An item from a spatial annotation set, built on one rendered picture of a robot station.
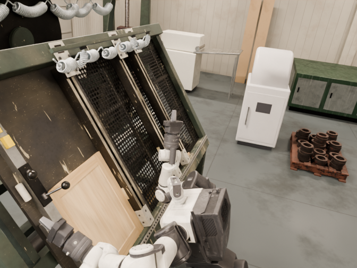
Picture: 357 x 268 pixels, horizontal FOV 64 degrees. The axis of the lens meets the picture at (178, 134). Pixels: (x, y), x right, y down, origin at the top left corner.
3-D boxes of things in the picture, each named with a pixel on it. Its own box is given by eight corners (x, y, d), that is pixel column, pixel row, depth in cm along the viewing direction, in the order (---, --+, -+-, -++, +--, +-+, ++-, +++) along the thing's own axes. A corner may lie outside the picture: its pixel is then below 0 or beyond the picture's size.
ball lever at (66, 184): (42, 202, 123) (70, 188, 123) (37, 195, 122) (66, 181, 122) (45, 199, 126) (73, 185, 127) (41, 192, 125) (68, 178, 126)
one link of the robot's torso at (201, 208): (241, 229, 152) (226, 171, 141) (231, 283, 123) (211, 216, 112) (190, 229, 164) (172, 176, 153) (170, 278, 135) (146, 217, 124)
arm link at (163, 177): (167, 163, 173) (162, 186, 183) (156, 169, 166) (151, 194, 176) (180, 172, 168) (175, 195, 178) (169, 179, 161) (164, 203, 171)
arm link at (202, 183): (198, 187, 167) (214, 181, 157) (195, 200, 161) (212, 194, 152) (184, 177, 163) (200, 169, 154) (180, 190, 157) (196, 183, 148)
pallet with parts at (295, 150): (334, 147, 508) (342, 125, 489) (348, 183, 407) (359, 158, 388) (287, 137, 526) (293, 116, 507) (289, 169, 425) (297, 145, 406)
